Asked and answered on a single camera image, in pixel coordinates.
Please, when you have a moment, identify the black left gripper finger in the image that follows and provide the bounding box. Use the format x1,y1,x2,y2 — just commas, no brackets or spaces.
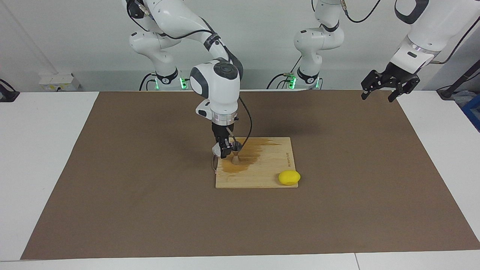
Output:
388,79,420,102
361,70,389,100

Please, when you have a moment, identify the steel double jigger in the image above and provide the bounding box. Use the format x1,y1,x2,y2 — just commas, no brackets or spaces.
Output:
230,142,242,165

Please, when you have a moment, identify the bamboo cutting board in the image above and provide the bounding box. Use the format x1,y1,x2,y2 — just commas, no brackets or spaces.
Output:
215,137,299,189

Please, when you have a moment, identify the black stand pole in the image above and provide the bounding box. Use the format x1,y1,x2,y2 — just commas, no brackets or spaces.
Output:
437,60,480,100

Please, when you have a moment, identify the yellow lemon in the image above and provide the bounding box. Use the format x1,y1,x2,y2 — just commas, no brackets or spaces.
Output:
278,170,301,186

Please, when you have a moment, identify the blue box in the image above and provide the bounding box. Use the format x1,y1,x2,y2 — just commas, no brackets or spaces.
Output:
461,94,480,132

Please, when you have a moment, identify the brown table mat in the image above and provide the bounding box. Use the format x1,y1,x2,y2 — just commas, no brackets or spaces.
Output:
21,90,480,260

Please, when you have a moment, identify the black flat object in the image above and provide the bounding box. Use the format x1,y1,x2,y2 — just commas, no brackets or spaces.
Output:
0,79,20,102

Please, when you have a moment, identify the black base cable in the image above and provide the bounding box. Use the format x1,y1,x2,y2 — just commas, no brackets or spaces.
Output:
266,56,301,90
139,72,156,91

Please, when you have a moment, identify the white wall socket box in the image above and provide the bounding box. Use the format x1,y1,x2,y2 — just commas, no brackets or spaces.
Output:
39,73,81,92

